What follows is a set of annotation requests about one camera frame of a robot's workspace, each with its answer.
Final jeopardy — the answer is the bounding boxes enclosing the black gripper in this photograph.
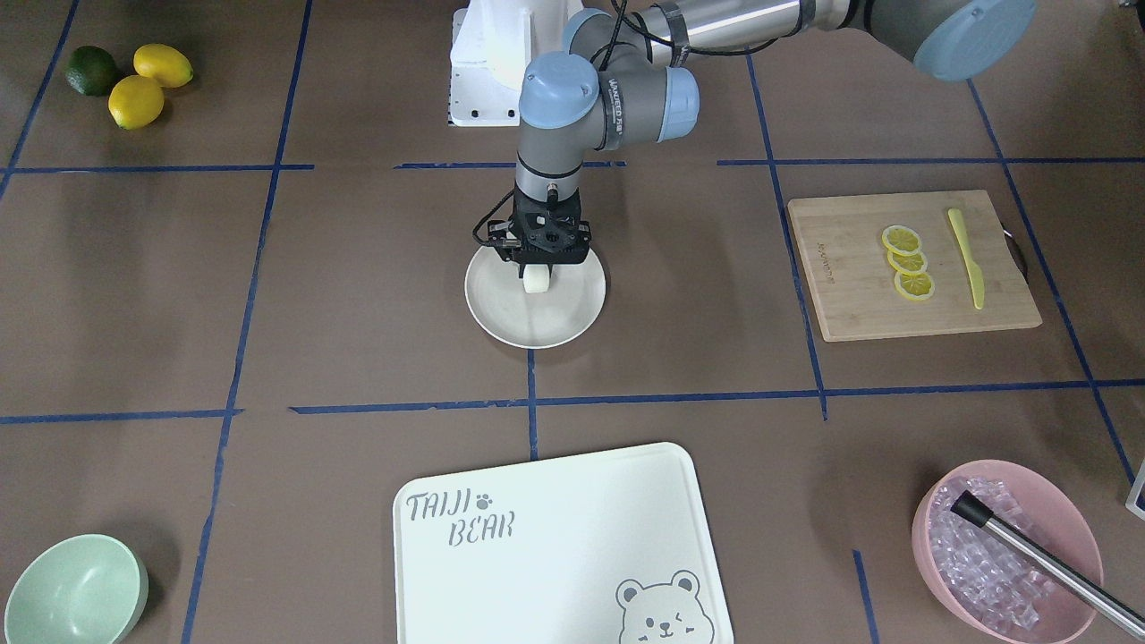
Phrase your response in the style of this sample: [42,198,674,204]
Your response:
[488,201,592,267]

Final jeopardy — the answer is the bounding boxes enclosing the round white plate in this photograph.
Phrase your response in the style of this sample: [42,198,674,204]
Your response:
[465,248,606,350]

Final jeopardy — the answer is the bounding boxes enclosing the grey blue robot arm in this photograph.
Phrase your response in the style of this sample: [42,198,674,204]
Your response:
[471,1,1036,269]

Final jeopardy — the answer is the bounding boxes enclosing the white bear tray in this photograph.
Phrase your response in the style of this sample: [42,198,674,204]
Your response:
[393,443,734,643]

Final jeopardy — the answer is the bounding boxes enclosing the bamboo cutting board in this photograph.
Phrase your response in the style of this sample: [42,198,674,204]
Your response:
[788,189,1042,341]

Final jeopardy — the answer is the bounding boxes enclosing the lemon slice top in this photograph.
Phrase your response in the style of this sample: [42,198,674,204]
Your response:
[881,225,921,257]

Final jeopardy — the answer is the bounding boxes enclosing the lemon slice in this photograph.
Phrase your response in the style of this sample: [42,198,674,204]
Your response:
[881,225,921,257]
[885,251,929,275]
[893,272,935,301]

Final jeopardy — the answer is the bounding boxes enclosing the lemon slice middle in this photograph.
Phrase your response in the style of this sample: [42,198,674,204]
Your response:
[885,251,929,275]

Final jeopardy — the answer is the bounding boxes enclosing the lemon slice bottom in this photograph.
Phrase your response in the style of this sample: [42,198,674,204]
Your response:
[893,272,935,301]

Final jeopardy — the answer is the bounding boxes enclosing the yellow lemon upper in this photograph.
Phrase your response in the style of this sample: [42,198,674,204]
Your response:
[132,42,195,89]

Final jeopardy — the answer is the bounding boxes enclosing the yellow lemon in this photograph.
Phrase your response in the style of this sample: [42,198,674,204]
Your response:
[106,76,166,131]
[132,42,195,89]

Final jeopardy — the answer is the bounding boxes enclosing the yellow plastic knife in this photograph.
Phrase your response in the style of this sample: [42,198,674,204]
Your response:
[947,209,986,311]

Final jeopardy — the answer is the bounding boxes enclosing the yellow lemon lower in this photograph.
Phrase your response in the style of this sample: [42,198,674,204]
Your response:
[106,76,166,131]

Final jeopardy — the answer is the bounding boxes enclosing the dark green lime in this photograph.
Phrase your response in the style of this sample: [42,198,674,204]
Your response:
[64,46,120,97]

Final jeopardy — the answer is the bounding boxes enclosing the clear ice cubes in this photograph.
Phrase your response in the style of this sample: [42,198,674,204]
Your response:
[927,477,1047,639]

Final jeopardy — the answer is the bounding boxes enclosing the pink bowl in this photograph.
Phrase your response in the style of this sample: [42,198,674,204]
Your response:
[913,460,1104,643]

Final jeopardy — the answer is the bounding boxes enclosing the light green bowl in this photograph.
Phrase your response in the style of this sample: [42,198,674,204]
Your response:
[3,534,148,643]

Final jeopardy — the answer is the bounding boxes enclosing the white box edge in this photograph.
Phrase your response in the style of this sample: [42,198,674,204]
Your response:
[1124,462,1145,521]

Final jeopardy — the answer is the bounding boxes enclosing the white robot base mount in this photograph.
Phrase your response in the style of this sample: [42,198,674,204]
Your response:
[447,1,584,128]

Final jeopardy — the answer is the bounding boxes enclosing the metal scoop handle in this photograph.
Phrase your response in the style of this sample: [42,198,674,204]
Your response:
[950,492,1144,641]

